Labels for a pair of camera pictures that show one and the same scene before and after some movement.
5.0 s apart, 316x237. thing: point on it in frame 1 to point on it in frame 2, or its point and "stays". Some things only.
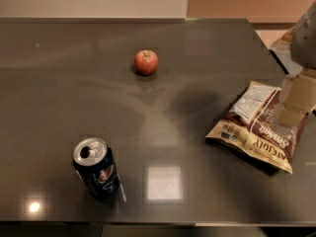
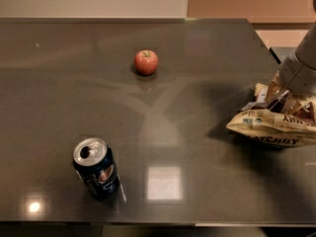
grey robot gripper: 304,42 to 293,75
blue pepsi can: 95,163 stays
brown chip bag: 251,124 to 283,112
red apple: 145,62 stays
